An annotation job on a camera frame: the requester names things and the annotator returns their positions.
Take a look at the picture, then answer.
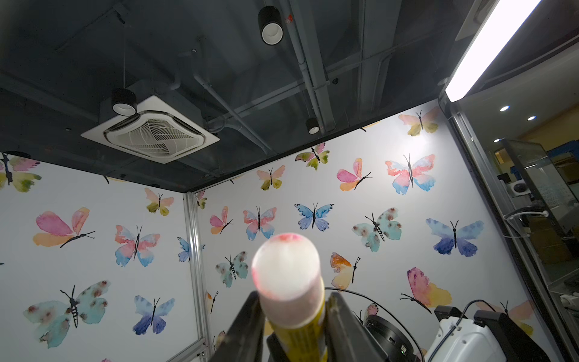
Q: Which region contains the ceiling air conditioner vent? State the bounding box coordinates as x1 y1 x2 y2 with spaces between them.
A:
81 94 220 164

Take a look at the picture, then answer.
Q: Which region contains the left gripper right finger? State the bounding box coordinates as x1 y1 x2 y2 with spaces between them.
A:
325 292 388 362

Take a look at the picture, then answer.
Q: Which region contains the yellow glue stick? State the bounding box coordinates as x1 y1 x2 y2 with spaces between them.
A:
251 233 328 361

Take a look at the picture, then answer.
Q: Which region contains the fluorescent ceiling light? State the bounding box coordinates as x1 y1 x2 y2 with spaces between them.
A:
445 0 540 103

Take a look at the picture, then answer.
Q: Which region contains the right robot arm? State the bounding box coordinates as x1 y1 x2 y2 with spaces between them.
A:
326 287 426 361

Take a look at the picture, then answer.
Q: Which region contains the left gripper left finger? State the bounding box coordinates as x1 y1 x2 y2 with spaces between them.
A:
221 291 265 362

